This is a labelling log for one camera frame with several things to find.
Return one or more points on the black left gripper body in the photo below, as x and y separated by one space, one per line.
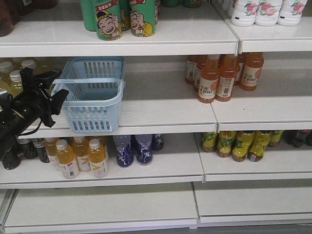
31 103

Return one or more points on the white peach drink bottle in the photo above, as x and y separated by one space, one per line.
291 12
267 13
244 12

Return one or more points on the blue sports drink bottle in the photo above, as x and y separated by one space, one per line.
157 142
124 150
144 146

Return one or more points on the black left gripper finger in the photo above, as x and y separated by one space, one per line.
56 101
46 79

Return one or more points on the pale yellow drink bottle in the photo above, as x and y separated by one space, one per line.
12 82
36 66

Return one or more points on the yellow lemon tea bottle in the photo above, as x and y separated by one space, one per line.
242 142
224 144
275 138
208 141
260 142

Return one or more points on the orange vitamin drink bottle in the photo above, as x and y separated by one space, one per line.
80 146
97 158
66 159

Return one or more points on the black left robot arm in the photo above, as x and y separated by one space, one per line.
9 132

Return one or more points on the dark tea bottle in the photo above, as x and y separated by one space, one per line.
28 148
39 144

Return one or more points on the orange C100 juice bottle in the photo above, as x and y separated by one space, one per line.
209 79
252 71
227 75

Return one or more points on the light blue plastic basket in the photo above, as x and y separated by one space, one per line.
95 86

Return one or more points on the green cartoon drink can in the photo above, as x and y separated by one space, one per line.
142 17
107 19

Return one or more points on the plastic cola bottle red label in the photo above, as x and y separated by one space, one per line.
298 138

